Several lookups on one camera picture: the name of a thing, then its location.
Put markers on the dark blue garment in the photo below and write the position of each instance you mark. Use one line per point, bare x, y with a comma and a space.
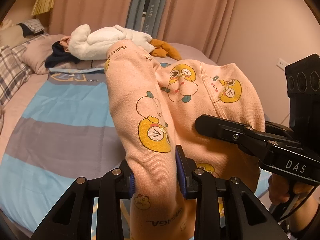
59, 55

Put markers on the white wall socket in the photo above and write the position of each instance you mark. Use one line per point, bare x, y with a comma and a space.
281, 64

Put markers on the pink curtain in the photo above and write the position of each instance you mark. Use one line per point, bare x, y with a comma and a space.
201, 24

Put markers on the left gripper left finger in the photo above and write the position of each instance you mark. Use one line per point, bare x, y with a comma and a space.
99, 198

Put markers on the person's right hand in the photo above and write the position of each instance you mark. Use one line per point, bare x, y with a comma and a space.
279, 193

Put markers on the pink pillow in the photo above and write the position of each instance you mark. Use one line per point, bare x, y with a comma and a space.
38, 50

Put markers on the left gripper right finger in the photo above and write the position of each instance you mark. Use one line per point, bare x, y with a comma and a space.
225, 209

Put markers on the pink cartoon print shirt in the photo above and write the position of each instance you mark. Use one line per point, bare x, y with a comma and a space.
154, 109

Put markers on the plaid pillow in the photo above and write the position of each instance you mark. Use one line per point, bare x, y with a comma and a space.
14, 73

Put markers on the grey blue curtain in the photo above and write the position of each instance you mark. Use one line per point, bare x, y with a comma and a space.
145, 16

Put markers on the white plush goose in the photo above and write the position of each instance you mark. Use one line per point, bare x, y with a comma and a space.
87, 45

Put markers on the blue grey bed cover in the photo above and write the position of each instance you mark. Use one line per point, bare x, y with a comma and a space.
65, 132

